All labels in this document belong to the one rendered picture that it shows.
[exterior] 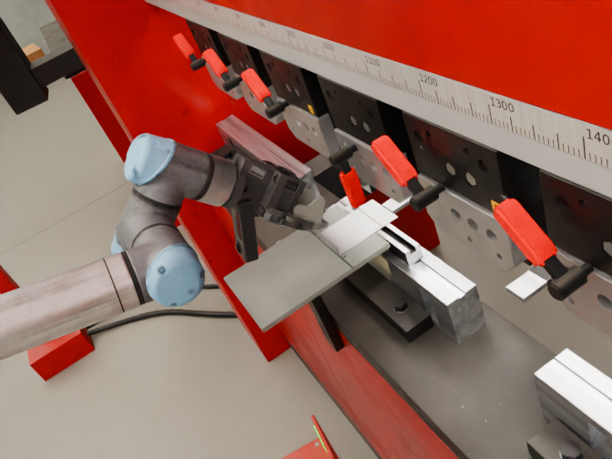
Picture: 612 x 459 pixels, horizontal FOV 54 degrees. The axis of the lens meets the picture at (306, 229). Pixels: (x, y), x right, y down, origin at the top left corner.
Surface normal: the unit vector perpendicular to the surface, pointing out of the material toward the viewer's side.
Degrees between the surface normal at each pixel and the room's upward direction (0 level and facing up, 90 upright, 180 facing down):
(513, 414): 0
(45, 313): 66
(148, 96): 90
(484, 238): 90
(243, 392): 0
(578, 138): 90
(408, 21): 90
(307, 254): 0
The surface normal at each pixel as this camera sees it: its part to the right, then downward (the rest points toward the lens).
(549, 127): -0.82, 0.53
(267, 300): -0.33, -0.74
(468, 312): 0.46, 0.40
